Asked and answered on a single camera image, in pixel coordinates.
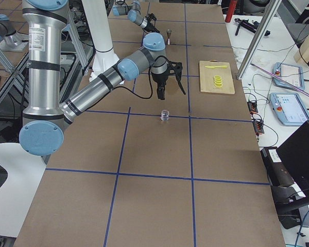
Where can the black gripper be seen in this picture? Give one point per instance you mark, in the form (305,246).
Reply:
(151,27)
(160,79)

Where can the steel jigger measuring cup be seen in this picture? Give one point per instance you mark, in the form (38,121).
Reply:
(168,41)

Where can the clear glass shaker cup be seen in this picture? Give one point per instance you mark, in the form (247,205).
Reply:
(164,115)

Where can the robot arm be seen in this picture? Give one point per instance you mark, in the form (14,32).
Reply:
(133,12)
(45,118)

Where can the yellow plastic knife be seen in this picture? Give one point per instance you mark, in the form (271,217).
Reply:
(216,66)

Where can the wooden cutting board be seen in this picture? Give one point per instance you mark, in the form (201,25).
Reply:
(206,78)

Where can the lemon slice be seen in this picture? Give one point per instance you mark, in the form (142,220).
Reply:
(218,81)

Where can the red bottle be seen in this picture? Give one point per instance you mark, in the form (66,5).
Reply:
(231,9)

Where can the black tripod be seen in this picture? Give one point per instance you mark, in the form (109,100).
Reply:
(252,27)

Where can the near teach pendant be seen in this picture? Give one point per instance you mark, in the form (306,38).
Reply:
(289,108)

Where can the teach pendant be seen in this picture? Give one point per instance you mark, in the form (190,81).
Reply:
(289,108)
(292,74)

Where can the far teach pendant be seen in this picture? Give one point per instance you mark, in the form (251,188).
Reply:
(292,74)

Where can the grey office chair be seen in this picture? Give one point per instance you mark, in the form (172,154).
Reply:
(300,29)

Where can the black monitor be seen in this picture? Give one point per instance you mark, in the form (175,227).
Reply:
(294,154)

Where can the aluminium frame post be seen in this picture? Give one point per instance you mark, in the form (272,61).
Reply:
(265,21)

